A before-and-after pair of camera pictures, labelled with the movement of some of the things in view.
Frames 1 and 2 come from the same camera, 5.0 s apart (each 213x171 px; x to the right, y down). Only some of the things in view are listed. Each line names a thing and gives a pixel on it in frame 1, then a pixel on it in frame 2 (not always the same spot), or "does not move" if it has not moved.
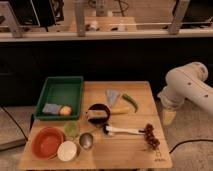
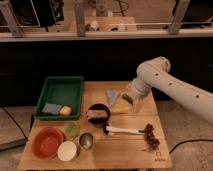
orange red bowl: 46,142 does not move
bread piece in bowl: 97,114 does not move
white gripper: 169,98 -> 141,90
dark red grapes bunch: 149,137 does not move
